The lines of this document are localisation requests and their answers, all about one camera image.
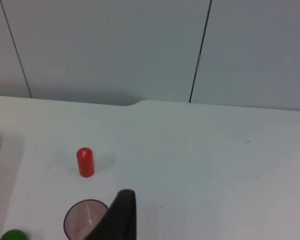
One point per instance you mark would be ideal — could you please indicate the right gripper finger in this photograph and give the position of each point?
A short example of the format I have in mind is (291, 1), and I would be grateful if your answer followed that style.
(120, 220)

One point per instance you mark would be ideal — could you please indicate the red cylinder block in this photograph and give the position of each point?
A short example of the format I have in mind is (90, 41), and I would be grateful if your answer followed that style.
(85, 162)

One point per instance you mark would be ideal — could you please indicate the clear cup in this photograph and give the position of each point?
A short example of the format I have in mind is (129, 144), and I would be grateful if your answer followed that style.
(82, 222)

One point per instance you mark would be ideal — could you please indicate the green ball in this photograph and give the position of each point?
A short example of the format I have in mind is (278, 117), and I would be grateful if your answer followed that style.
(14, 235)

